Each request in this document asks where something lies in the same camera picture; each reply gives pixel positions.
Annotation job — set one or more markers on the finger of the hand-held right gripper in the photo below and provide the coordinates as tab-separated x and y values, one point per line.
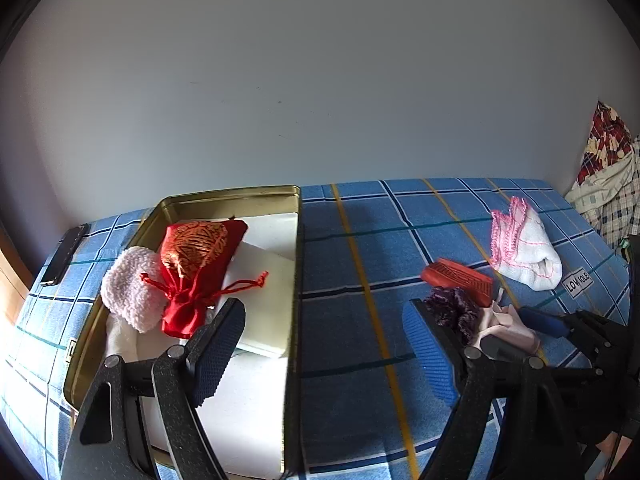
545	322
505	349

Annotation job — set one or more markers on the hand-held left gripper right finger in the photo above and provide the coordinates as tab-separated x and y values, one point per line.
430	350

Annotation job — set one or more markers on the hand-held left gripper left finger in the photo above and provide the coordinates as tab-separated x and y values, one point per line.
215	360

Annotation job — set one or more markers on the pale pink cloth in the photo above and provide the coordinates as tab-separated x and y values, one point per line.
505	322

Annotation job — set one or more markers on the white rectangular block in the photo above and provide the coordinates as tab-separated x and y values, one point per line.
265	282

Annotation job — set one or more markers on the pink fluffy sock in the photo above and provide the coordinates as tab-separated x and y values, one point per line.
132	287

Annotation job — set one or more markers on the gold metal tin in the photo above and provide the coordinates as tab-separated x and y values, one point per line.
270	200

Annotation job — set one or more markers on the purple scrunchie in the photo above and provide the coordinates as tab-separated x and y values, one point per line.
452	310

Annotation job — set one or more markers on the red patterned flat pouch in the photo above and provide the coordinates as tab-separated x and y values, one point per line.
457	279

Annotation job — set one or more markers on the white sock with pink trim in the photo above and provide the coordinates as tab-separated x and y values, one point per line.
527	247

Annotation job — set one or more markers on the blue plaid bedsheet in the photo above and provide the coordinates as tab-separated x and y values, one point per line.
360	240

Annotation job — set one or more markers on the cream plaid cloth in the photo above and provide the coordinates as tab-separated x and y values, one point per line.
617	195

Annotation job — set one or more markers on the black smartphone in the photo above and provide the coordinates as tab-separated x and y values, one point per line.
62	257

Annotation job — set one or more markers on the red floral cloth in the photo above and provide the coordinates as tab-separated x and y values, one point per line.
602	145

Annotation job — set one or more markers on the wooden board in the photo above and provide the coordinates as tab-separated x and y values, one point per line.
10	280

